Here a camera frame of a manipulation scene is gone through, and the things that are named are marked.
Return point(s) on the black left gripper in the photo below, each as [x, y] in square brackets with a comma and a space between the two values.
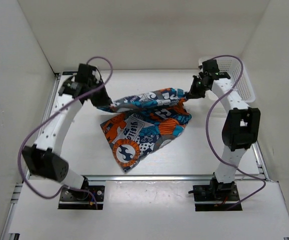
[104, 101]

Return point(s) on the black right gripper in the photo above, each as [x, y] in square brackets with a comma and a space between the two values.
[193, 94]

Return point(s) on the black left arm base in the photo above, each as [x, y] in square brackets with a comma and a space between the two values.
[75, 200]

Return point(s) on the colourful patterned shorts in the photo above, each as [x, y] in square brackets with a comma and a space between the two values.
[144, 123]

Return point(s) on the aluminium table edge rail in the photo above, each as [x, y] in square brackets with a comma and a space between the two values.
[148, 177]

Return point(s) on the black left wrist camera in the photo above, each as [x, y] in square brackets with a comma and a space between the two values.
[88, 75]

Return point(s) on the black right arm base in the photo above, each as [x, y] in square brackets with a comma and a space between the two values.
[207, 199]

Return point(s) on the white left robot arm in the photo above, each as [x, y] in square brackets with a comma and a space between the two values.
[41, 149]

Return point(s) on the blue label sticker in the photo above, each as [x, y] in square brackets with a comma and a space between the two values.
[69, 73]

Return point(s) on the left aluminium frame rail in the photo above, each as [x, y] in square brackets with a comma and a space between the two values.
[5, 235]

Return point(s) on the right aluminium frame rail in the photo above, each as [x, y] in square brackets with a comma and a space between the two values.
[253, 163]

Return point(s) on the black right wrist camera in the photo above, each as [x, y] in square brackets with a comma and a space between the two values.
[210, 66]

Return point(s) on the aluminium frame rail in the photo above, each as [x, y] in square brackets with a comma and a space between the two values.
[253, 163]
[5, 235]

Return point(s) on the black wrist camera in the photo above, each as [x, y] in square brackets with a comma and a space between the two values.
[210, 66]
[88, 75]

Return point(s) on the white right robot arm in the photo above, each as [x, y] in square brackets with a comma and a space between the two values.
[241, 126]

